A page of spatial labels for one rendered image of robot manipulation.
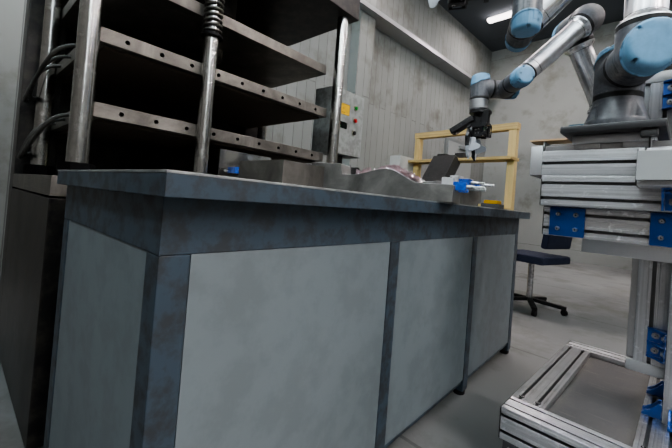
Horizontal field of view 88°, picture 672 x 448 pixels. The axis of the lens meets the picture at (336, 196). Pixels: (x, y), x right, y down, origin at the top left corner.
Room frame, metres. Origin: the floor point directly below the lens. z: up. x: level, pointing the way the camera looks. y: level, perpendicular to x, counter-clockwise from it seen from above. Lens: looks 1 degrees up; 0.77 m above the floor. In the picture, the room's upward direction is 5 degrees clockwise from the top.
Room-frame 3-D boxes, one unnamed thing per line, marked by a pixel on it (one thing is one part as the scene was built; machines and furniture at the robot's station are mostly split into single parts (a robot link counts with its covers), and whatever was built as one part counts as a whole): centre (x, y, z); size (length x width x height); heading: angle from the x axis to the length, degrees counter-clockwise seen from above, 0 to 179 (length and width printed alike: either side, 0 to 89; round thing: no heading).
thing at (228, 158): (1.74, 0.60, 0.87); 0.50 x 0.27 x 0.17; 48
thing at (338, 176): (1.29, -0.18, 0.85); 0.50 x 0.26 x 0.11; 65
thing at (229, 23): (1.80, 0.74, 1.51); 1.10 x 0.70 x 0.05; 138
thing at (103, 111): (1.79, 0.73, 1.01); 1.10 x 0.74 x 0.05; 138
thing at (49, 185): (1.76, 0.69, 0.75); 1.30 x 0.84 x 0.06; 138
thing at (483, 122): (1.48, -0.58, 1.15); 0.09 x 0.08 x 0.12; 48
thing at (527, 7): (0.97, -0.49, 1.34); 0.11 x 0.08 x 0.11; 160
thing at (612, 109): (0.99, -0.78, 1.09); 0.15 x 0.15 x 0.10
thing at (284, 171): (1.00, 0.16, 0.83); 0.20 x 0.15 x 0.07; 48
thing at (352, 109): (2.24, 0.02, 0.73); 0.30 x 0.22 x 1.47; 138
